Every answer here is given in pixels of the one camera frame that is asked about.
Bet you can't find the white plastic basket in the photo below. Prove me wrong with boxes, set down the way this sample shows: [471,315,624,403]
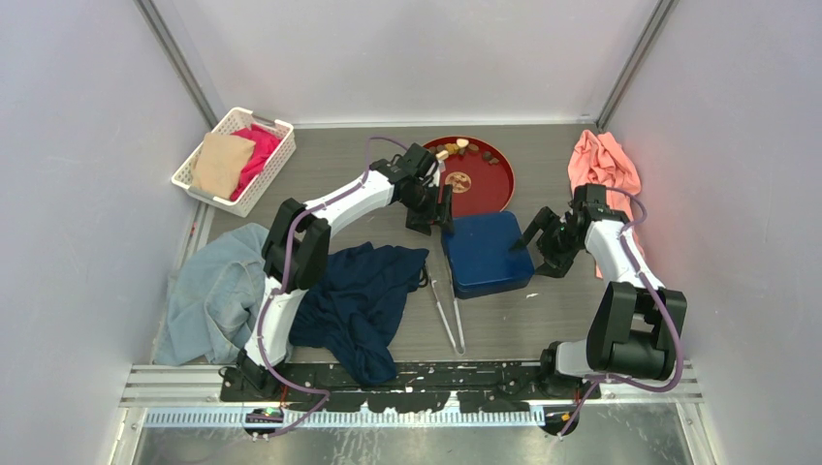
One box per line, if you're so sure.
[171,107,297,218]

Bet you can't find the pink magenta cloth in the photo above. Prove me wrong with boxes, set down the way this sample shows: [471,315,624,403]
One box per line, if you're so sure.
[230,124,281,202]

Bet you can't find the blue tin lid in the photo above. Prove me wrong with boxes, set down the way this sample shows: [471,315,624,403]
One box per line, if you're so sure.
[441,211,534,299]

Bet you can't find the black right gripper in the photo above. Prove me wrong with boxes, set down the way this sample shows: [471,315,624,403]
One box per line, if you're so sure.
[510,206,585,279]

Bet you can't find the light blue cloth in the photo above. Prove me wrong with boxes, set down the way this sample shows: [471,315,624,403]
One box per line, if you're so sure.
[154,223,269,366]

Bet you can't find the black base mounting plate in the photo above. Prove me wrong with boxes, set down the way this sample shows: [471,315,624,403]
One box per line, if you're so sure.
[218,361,590,414]

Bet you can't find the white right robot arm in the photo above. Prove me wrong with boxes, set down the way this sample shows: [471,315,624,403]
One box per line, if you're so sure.
[511,183,687,398]

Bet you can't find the dark blue cloth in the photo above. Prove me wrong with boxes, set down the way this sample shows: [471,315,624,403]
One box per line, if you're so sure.
[289,242,429,386]

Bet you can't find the red round tray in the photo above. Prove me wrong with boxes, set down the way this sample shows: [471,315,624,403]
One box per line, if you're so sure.
[423,136,516,218]

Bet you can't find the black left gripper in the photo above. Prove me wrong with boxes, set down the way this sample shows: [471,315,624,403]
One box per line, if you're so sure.
[399,181,454,235]

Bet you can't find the beige cloth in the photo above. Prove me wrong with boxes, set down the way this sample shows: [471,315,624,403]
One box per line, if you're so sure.
[190,133,255,200]

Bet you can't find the salmon pink cloth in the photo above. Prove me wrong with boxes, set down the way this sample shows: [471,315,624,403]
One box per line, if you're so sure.
[567,129,647,280]

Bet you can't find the clear plastic metal tongs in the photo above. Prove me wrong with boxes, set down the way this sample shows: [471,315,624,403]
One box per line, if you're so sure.
[424,264,466,357]

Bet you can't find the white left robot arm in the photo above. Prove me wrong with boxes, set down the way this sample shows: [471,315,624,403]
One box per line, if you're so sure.
[236,143,454,400]

